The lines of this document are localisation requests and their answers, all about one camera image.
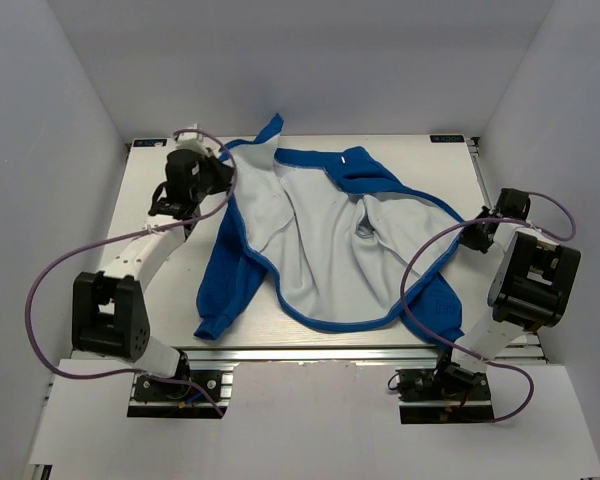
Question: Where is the blue fleece jacket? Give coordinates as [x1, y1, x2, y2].
[196, 116, 462, 342]

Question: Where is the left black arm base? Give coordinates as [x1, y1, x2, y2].
[127, 365, 233, 420]

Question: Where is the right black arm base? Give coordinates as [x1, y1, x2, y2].
[387, 352, 495, 425]

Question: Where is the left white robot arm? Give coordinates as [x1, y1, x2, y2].
[71, 149, 236, 399]

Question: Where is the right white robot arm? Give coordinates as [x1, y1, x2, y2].
[431, 223, 581, 399]

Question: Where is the left blue table label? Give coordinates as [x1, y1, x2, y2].
[132, 138, 168, 148]

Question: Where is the blue table label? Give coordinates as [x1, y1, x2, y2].
[429, 134, 465, 144]
[132, 138, 168, 148]

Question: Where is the right blue table label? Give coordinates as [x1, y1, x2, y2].
[429, 134, 465, 144]

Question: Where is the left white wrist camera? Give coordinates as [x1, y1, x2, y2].
[173, 124, 214, 156]

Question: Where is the aluminium table front rail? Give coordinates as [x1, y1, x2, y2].
[179, 345, 546, 364]

